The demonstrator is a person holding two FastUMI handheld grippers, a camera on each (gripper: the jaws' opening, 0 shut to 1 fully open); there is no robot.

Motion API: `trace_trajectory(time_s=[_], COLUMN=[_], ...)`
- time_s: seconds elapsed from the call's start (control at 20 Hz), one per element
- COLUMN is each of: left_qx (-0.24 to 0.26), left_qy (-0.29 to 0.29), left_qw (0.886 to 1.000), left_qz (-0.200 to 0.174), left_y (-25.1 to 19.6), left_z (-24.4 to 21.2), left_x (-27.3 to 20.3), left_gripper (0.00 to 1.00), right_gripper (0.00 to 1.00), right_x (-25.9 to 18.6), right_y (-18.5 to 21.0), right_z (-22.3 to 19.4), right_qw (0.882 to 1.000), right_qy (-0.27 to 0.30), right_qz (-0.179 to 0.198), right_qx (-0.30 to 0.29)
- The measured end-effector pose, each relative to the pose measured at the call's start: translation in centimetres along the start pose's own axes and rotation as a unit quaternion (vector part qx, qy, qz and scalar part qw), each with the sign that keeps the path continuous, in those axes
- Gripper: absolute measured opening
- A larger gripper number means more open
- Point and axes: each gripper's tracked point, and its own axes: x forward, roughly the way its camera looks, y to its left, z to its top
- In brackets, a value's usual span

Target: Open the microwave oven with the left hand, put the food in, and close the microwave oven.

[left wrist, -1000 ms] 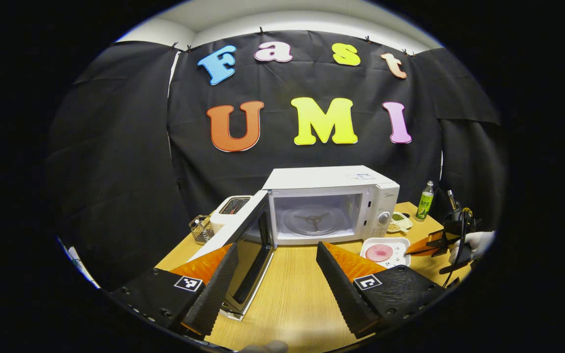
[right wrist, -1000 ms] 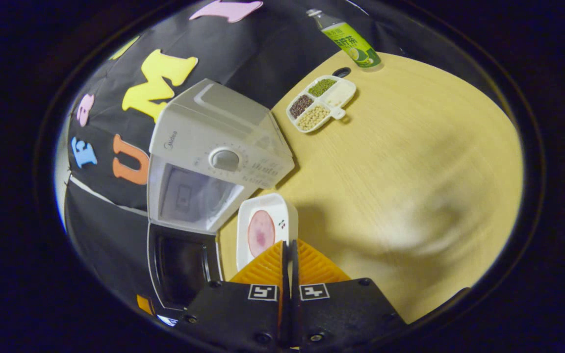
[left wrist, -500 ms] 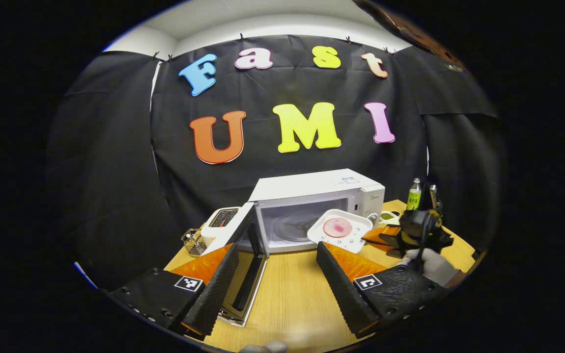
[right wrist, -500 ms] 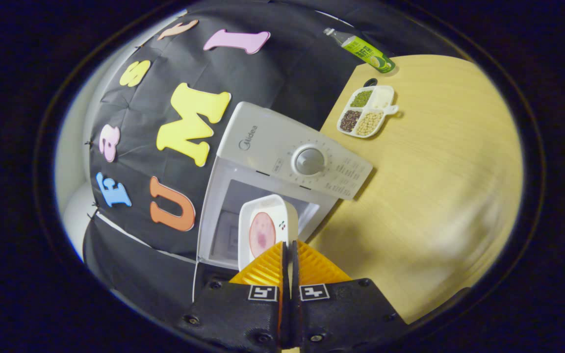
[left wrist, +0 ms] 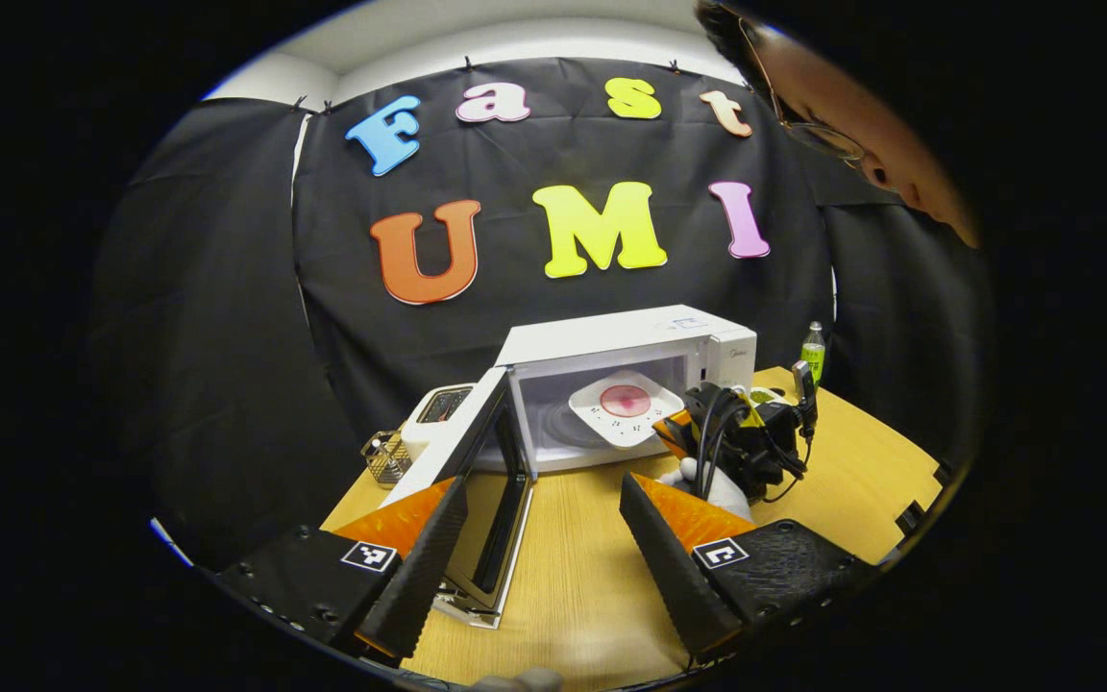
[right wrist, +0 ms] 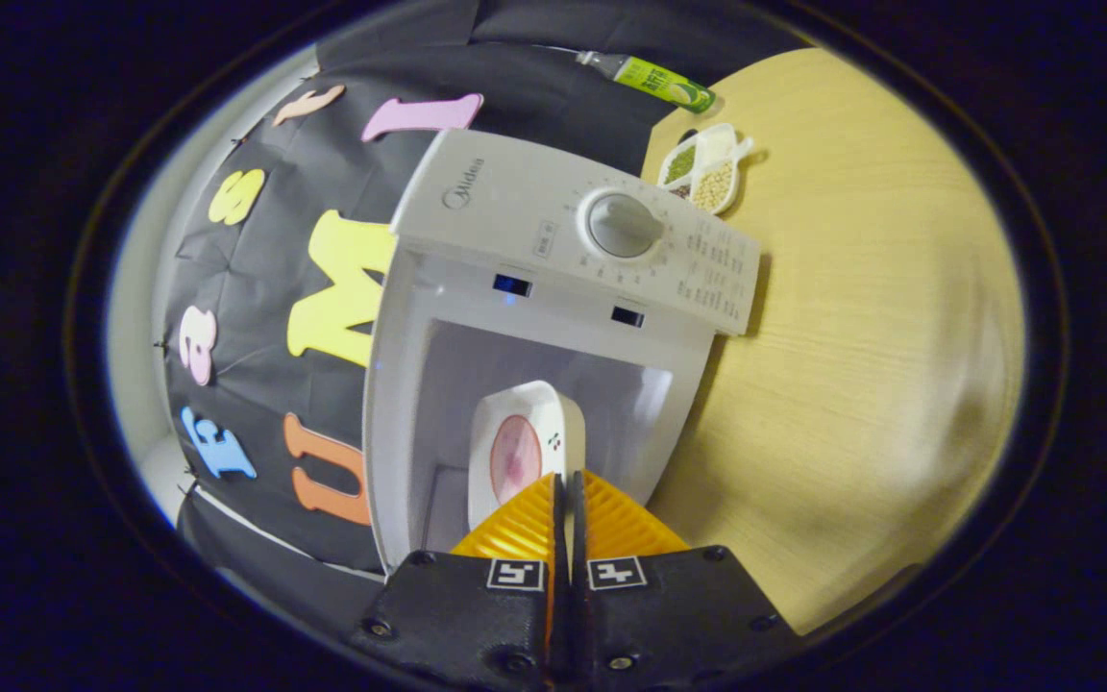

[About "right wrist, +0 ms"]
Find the green label drink bottle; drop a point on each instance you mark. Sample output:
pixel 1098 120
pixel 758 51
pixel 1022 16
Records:
pixel 659 82

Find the white square plate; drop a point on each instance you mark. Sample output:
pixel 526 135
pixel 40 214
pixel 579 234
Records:
pixel 534 399

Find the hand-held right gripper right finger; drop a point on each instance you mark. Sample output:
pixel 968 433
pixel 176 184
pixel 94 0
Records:
pixel 669 615

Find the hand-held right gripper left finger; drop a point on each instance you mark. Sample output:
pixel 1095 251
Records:
pixel 477 615

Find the white microwave oven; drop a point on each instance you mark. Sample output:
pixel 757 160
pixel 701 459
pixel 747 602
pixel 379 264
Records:
pixel 515 211

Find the pink round food slice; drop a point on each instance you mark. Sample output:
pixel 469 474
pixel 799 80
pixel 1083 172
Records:
pixel 515 459

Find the white divided grain dish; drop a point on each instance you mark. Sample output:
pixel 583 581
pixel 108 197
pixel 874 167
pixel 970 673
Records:
pixel 712 183

